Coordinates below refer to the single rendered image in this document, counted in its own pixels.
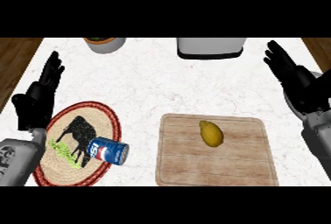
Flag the wooden cutting board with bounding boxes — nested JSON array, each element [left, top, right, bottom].
[[154, 113, 280, 187]]

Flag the white and black appliance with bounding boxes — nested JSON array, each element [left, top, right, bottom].
[[175, 37, 248, 60]]

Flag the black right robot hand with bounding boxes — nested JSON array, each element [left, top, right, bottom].
[[262, 39, 331, 116]]

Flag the grey plant pot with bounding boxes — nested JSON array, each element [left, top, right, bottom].
[[82, 37, 126, 54]]

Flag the round woven placemat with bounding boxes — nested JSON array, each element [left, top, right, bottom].
[[32, 101, 122, 187]]

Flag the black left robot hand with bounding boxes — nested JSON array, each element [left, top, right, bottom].
[[10, 51, 66, 132]]

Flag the blue soda can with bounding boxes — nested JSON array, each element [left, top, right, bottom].
[[86, 136, 129, 166]]

